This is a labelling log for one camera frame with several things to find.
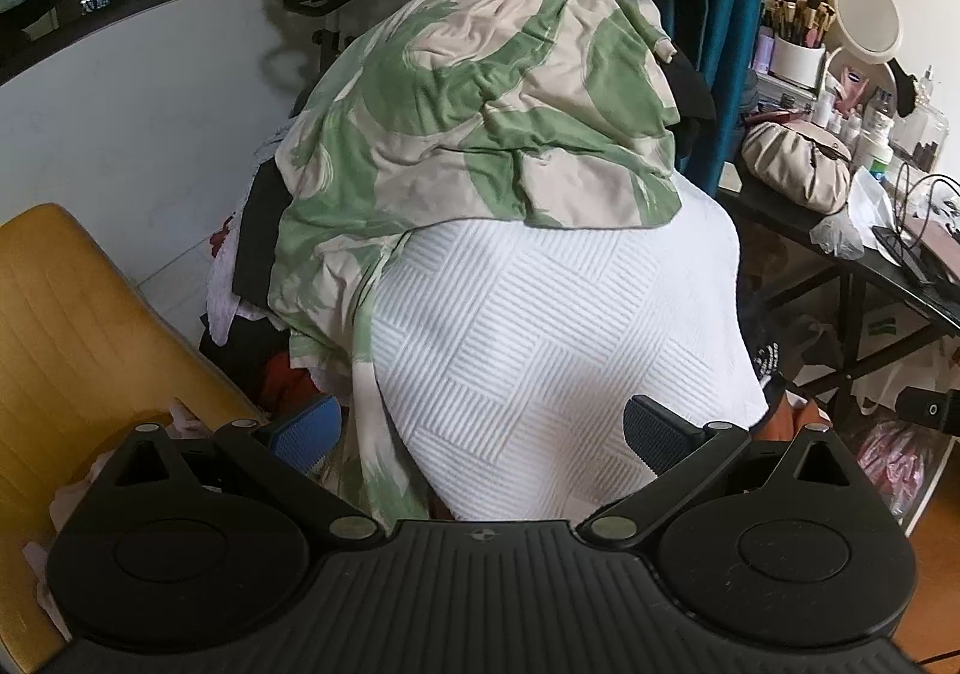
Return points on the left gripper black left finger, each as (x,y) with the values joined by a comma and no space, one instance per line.
(269,469)

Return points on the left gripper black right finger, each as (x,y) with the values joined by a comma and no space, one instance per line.
(687,460)

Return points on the white textured towel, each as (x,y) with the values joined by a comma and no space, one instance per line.
(506,355)

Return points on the mustard yellow chair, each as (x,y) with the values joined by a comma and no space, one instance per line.
(83,358)

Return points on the black side table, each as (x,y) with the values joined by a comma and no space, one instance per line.
(757,203)

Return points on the beige ruched pouch bag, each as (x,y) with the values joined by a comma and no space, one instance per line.
(803,162)

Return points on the green beige patterned cloth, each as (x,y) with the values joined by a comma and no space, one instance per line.
(553,113)

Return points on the white brush holder cup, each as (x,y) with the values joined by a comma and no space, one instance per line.
(799,65)

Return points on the white round vanity mirror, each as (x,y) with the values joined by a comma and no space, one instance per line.
(869,29)

